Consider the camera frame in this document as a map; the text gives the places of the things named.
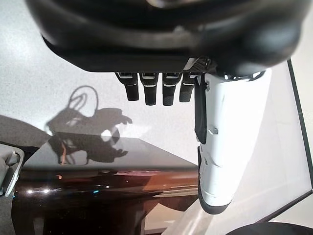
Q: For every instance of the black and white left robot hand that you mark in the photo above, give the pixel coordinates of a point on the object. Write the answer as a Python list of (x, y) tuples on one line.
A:
[(159, 29)]

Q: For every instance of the glossy dark brown stool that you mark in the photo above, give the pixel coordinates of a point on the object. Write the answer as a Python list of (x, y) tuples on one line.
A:
[(97, 195)]

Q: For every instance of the silver left robot leg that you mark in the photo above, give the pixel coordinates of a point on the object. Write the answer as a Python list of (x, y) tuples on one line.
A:
[(9, 169)]

